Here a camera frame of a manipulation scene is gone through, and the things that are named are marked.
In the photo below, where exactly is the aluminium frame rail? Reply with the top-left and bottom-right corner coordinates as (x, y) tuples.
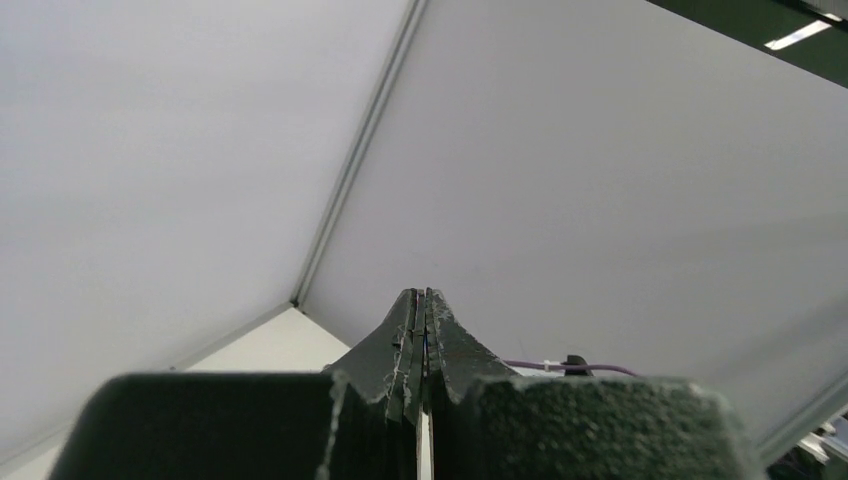
(289, 0), (428, 309)

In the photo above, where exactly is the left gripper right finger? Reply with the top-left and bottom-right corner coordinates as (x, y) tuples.
(424, 288), (518, 479)

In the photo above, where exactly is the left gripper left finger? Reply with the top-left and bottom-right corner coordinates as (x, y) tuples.
(324, 289), (424, 479)

